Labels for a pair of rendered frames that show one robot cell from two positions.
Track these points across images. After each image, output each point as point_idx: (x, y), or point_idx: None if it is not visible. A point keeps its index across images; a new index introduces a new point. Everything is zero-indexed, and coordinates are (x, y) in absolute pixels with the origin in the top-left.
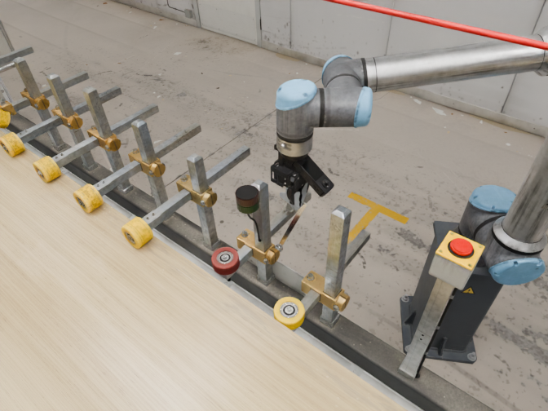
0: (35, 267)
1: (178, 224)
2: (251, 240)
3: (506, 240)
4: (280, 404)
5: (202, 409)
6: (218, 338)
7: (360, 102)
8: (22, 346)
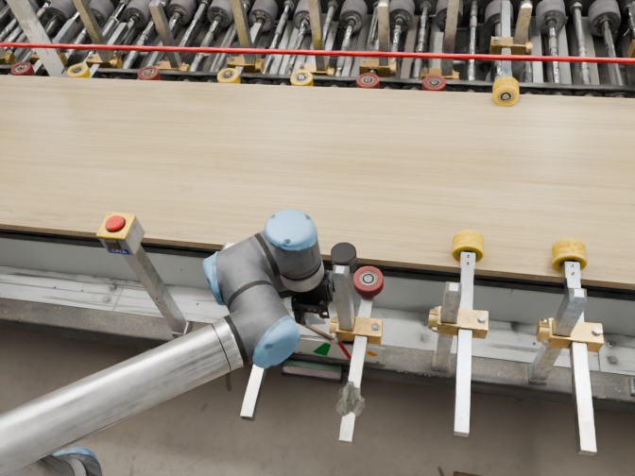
0: (529, 191)
1: (506, 369)
2: (363, 323)
3: (73, 460)
4: (253, 204)
5: (302, 179)
6: (322, 217)
7: (214, 254)
8: (457, 149)
